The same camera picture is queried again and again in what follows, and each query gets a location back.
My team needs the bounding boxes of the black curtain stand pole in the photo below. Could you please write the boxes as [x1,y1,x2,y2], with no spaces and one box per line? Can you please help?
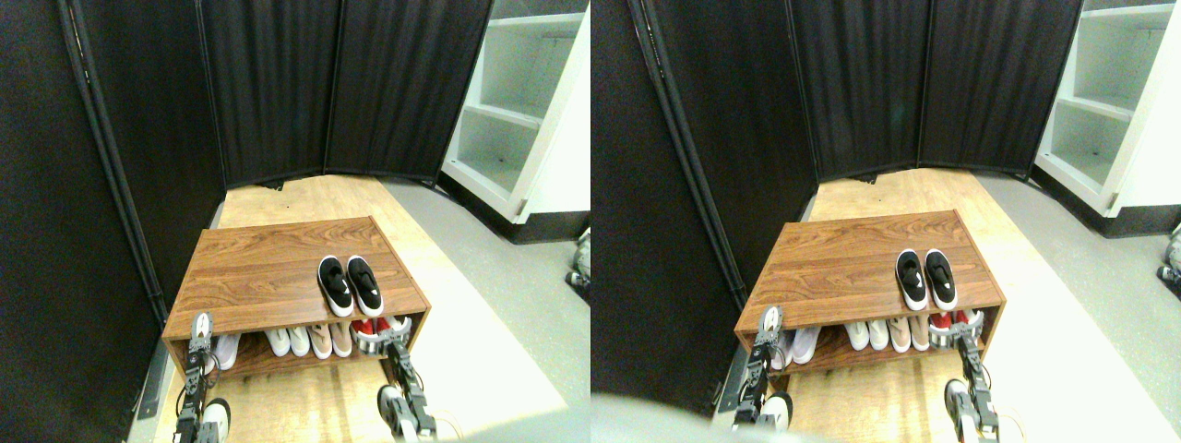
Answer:
[55,0,169,324]
[626,0,748,315]

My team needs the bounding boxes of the grey machine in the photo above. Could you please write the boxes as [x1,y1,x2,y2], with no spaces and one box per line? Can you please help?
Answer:
[1155,221,1181,298]
[565,226,591,301]

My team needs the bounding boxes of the black shoe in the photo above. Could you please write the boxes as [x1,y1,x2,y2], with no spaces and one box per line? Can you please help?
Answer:
[925,249,960,311]
[346,256,385,318]
[317,256,355,318]
[895,249,930,312]

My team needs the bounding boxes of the white shelf unit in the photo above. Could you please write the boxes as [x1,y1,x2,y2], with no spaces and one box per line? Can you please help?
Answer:
[437,0,591,245]
[1030,0,1181,239]

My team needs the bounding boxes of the brown shoe rack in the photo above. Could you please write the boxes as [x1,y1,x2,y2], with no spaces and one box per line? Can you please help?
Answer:
[161,216,433,400]
[734,210,1007,405]

